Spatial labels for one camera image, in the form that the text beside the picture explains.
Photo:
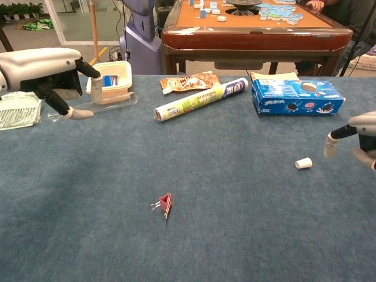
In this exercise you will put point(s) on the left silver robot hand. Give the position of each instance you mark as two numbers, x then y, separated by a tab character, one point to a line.
44	63

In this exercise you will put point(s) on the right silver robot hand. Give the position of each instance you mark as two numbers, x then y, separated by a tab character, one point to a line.
367	123

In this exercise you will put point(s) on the small white cap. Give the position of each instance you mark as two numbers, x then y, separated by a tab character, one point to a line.
303	163

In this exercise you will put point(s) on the clear plastic tube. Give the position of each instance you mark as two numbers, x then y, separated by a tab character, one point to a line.
117	102

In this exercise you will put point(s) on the green bag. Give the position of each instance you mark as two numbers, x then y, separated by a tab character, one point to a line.
38	25

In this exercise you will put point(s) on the dark wooden table leg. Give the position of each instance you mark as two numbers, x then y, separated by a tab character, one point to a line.
6	39

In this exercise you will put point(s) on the green potted plants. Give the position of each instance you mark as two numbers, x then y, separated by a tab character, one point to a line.
20	8

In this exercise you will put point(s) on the white plastic basket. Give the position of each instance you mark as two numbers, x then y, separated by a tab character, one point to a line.
367	63

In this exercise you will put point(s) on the wooden pole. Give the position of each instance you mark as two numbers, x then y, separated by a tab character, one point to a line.
94	29

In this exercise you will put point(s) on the blue foil packet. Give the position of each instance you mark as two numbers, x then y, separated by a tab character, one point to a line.
110	80

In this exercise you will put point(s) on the beige plastic container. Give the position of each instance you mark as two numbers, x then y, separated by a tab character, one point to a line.
113	92

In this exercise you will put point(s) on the black tripod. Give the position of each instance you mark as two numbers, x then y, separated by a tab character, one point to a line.
356	47

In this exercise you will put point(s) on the blue cookie box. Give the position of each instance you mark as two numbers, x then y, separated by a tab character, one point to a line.
282	100

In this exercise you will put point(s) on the blue-grey machine base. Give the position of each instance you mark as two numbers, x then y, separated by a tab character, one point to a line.
141	50

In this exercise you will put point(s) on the white blue mahjong tile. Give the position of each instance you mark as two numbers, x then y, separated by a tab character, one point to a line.
202	13
292	20
221	18

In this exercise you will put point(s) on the brown mahjong table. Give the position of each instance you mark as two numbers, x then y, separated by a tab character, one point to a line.
249	38

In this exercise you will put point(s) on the orange snack pouch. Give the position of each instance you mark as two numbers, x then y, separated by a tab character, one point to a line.
194	82

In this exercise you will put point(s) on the green cling film roll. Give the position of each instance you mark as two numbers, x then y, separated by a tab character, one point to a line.
199	100

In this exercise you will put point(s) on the black mahjong table dial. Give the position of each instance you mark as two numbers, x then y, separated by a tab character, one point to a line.
243	4

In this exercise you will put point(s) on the red binder clip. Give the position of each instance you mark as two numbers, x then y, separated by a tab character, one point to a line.
165	201

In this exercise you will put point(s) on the blue felt table mat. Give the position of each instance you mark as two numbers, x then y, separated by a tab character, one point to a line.
205	249

